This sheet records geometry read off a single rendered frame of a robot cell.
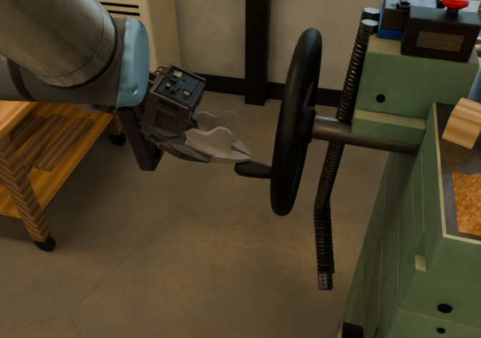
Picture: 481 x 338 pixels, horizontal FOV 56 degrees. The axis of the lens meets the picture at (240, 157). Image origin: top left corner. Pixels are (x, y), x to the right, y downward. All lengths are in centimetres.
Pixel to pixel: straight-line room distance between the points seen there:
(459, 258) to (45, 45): 41
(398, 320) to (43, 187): 124
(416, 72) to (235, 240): 108
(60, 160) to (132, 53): 127
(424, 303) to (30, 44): 51
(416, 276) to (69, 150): 137
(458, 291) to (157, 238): 117
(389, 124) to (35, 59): 44
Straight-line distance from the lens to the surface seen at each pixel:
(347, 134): 69
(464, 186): 51
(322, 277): 80
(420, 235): 56
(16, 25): 34
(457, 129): 57
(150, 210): 169
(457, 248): 48
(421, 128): 64
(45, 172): 167
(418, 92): 64
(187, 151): 60
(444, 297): 61
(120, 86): 46
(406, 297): 61
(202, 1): 206
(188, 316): 142
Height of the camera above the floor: 124
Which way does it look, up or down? 42 degrees down
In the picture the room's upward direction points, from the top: straight up
